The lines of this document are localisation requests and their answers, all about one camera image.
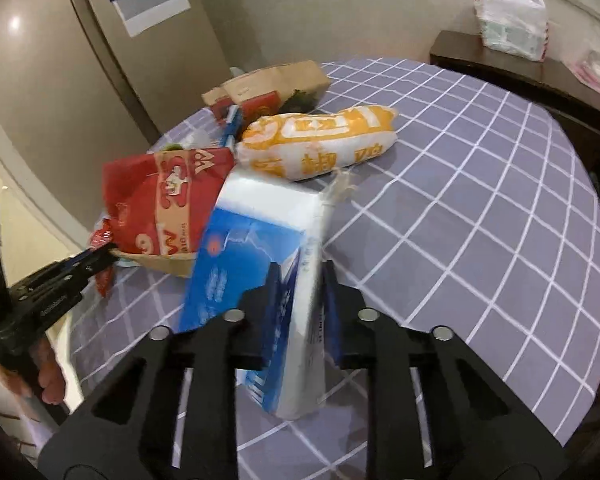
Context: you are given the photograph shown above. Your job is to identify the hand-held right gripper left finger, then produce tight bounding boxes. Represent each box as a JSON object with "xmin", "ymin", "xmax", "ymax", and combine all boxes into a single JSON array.
[{"xmin": 40, "ymin": 261, "xmax": 285, "ymax": 480}]

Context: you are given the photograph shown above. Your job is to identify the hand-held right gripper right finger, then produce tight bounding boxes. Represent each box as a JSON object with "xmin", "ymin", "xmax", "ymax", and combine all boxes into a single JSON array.
[{"xmin": 323, "ymin": 259, "xmax": 569, "ymax": 480}]

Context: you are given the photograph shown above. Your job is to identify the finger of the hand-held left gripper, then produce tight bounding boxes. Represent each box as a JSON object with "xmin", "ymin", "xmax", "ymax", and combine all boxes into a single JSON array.
[
  {"xmin": 31, "ymin": 254, "xmax": 113, "ymax": 312},
  {"xmin": 10, "ymin": 244, "xmax": 117, "ymax": 297}
]

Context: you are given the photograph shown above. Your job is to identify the small red wrapper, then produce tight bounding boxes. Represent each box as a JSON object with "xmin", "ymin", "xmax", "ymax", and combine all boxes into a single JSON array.
[{"xmin": 90, "ymin": 217, "xmax": 117, "ymax": 299}]

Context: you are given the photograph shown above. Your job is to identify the blue and white carton box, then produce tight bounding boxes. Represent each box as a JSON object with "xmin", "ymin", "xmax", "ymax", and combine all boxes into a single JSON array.
[{"xmin": 179, "ymin": 167, "xmax": 338, "ymax": 421}]

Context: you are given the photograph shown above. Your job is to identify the red snack bag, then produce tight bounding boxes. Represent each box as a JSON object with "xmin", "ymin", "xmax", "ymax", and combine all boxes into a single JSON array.
[{"xmin": 102, "ymin": 147, "xmax": 236, "ymax": 281}]

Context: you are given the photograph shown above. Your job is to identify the orange and white plastic bag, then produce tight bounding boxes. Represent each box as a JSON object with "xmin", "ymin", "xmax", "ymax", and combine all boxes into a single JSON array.
[{"xmin": 235, "ymin": 105, "xmax": 398, "ymax": 183}]

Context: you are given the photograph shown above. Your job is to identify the person's left hand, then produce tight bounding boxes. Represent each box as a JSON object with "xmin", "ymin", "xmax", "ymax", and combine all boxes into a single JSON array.
[{"xmin": 30, "ymin": 344, "xmax": 67, "ymax": 406}]

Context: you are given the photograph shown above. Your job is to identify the grey double-door refrigerator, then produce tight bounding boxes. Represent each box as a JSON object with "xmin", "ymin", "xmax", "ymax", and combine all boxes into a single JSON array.
[{"xmin": 0, "ymin": 0, "xmax": 233, "ymax": 261}]

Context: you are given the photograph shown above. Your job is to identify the blue tube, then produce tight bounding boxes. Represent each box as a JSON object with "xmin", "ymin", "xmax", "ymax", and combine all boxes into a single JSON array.
[{"xmin": 223, "ymin": 108, "xmax": 244, "ymax": 147}]

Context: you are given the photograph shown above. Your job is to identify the small red box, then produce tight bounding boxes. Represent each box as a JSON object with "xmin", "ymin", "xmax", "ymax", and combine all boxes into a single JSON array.
[{"xmin": 240, "ymin": 91, "xmax": 282, "ymax": 122}]

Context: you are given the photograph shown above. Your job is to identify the dark wooden cabinet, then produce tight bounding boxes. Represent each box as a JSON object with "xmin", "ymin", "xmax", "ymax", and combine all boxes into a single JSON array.
[{"xmin": 429, "ymin": 30, "xmax": 600, "ymax": 171}]

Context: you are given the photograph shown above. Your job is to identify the pink packet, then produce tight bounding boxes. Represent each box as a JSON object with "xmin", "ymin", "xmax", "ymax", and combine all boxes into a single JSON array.
[{"xmin": 567, "ymin": 56, "xmax": 600, "ymax": 99}]

